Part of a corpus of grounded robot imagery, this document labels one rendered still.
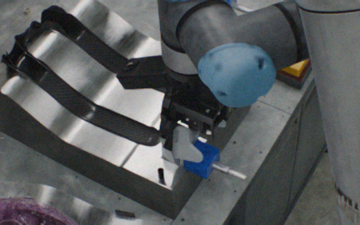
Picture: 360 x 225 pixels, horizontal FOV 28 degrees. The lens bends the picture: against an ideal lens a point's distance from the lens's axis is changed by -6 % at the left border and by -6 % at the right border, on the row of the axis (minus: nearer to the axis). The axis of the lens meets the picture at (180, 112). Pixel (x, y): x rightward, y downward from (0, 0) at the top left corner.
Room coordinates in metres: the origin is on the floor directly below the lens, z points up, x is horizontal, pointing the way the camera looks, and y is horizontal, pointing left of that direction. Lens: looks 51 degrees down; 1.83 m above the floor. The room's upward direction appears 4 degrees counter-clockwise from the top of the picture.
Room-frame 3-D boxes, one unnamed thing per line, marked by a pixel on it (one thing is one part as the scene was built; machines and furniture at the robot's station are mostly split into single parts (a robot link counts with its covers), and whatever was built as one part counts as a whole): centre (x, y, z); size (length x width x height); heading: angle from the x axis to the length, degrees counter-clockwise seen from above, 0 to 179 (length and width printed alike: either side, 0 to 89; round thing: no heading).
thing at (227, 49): (0.60, -0.07, 1.21); 0.11 x 0.11 x 0.08; 21
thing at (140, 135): (0.86, 0.15, 0.92); 0.35 x 0.16 x 0.09; 57
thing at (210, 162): (0.67, -0.04, 0.89); 0.13 x 0.05 x 0.05; 57
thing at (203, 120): (0.68, -0.03, 1.05); 0.09 x 0.08 x 0.12; 57
